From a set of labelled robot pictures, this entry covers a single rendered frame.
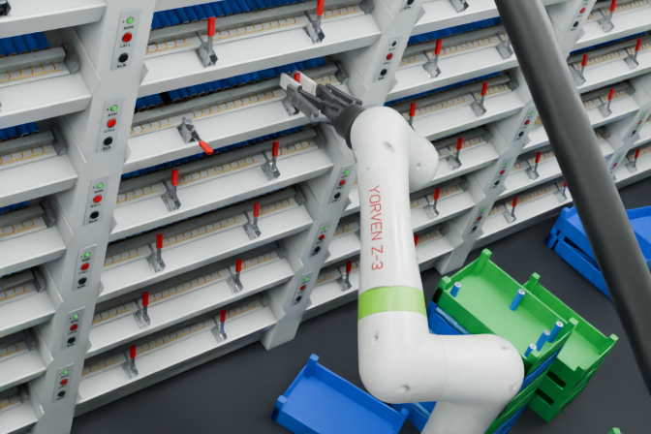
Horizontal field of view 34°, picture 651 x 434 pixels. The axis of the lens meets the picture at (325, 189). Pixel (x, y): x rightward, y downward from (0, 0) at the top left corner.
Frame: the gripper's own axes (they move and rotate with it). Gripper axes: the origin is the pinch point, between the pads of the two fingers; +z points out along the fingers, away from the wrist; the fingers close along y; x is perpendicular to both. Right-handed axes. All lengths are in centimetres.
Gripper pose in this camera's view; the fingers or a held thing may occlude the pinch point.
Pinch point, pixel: (297, 83)
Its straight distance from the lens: 228.1
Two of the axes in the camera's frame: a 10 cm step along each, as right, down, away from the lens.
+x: 1.6, -8.3, -5.3
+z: -6.4, -4.9, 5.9
